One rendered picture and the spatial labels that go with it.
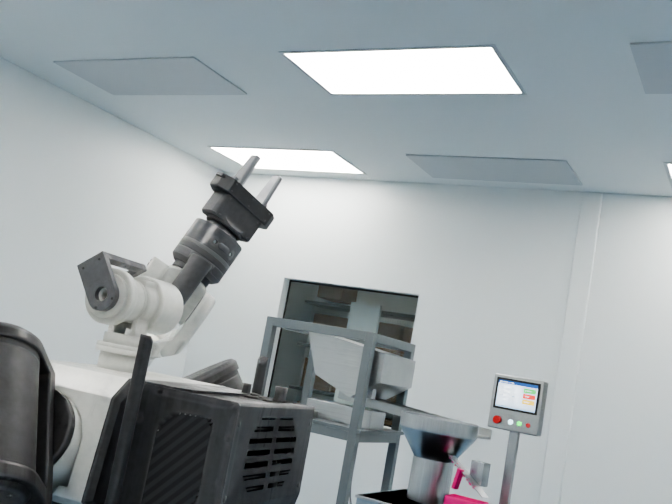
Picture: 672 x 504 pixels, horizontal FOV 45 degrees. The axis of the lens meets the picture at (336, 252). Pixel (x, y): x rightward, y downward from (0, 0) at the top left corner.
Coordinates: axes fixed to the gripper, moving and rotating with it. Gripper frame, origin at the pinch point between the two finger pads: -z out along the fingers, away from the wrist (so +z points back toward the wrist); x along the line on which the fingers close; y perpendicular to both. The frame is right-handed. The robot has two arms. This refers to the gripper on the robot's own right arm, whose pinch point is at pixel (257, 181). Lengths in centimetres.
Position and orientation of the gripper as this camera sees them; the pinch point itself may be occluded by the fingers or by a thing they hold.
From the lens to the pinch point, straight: 133.1
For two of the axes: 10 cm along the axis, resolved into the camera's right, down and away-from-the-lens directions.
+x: -6.2, -5.8, -5.3
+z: -5.3, 8.0, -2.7
